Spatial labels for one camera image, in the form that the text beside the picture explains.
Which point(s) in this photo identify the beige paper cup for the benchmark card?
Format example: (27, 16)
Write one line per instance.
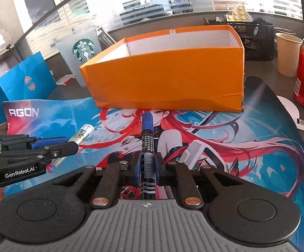
(288, 55)

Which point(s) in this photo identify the orange cardboard box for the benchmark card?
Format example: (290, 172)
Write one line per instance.
(167, 81)

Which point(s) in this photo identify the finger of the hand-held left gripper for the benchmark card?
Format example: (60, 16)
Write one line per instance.
(49, 141)
(62, 149)

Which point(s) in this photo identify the blue black marker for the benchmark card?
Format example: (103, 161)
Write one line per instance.
(147, 147)

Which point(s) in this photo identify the printed anime desk mat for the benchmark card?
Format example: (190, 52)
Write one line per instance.
(259, 136)

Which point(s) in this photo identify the grey round container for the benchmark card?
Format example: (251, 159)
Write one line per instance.
(285, 30)

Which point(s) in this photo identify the white round paper card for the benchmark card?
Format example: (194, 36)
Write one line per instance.
(291, 110)

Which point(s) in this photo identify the white printed lighter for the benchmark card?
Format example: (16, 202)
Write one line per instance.
(85, 134)

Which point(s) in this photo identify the black flat box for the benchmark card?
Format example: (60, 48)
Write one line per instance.
(106, 38)

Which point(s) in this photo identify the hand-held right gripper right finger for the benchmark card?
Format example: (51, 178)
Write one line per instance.
(161, 174)

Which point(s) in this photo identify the white red paper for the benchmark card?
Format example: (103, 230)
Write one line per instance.
(65, 80)

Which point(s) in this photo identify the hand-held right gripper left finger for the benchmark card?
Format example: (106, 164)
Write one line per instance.
(135, 170)

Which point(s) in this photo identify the blue paper bag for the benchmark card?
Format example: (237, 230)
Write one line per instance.
(23, 84)

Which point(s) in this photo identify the frosted cup with green logo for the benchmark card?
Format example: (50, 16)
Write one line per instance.
(81, 50)

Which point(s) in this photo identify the black mesh organizer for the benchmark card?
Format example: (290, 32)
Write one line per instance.
(259, 42)

